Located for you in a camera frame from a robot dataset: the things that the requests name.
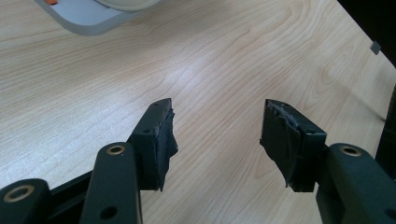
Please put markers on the grey tape piece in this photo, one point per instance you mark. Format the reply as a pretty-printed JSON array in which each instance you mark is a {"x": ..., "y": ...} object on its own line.
[{"x": 375, "y": 47}]

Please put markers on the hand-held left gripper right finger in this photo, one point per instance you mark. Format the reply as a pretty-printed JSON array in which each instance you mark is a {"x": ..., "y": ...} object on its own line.
[{"x": 295, "y": 149}]

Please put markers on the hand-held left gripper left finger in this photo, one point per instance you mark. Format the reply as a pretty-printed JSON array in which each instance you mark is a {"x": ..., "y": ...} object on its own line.
[{"x": 152, "y": 149}]

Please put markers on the white two-tier shoe rack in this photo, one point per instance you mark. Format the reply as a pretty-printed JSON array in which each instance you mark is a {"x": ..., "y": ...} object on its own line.
[{"x": 84, "y": 18}]

